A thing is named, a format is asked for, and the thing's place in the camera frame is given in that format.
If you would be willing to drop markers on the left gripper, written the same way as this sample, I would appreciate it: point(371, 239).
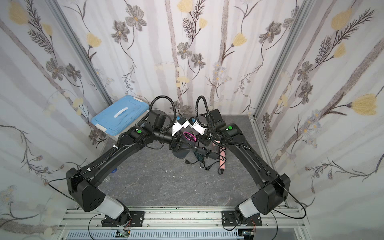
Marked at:
point(175, 142)

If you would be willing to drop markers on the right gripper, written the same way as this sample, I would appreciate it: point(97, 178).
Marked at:
point(205, 139)

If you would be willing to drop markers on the black hair dryer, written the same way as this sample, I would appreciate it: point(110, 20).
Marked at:
point(189, 146)

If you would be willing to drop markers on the dark green hair dryer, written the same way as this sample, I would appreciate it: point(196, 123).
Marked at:
point(201, 160)

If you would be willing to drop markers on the pink hair dryer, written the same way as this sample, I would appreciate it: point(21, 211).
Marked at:
point(222, 159)

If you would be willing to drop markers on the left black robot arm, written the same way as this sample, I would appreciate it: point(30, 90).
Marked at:
point(83, 184)

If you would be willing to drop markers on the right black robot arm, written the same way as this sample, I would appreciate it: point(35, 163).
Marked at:
point(273, 188)

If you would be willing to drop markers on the blue lidded storage box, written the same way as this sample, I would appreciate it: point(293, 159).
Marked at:
point(120, 116)

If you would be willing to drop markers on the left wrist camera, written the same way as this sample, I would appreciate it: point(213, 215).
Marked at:
point(179, 124)

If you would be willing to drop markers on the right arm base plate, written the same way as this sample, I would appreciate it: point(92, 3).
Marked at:
point(229, 220)

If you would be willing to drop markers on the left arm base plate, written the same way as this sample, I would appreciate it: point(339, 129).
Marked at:
point(132, 218)

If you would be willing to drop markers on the aluminium mounting rail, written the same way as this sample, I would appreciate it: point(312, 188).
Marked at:
point(183, 223)

